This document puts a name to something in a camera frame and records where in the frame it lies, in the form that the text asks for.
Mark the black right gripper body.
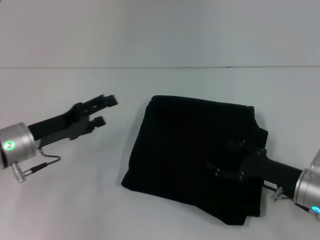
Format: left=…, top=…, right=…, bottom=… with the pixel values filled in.
left=238, top=147, right=304, bottom=199

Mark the black shirt with white print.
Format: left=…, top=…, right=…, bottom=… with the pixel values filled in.
left=120, top=94, right=270, bottom=227

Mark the right arm cable with plug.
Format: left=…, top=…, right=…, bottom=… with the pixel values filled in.
left=270, top=185, right=286, bottom=203

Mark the left arm cable with plug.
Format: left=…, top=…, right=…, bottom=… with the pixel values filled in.
left=10, top=146, right=62, bottom=185

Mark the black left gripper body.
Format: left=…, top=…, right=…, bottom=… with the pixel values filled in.
left=26, top=101, right=92, bottom=149

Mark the arm cable with plug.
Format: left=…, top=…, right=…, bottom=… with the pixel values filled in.
left=10, top=146, right=62, bottom=185
left=270, top=185, right=286, bottom=203

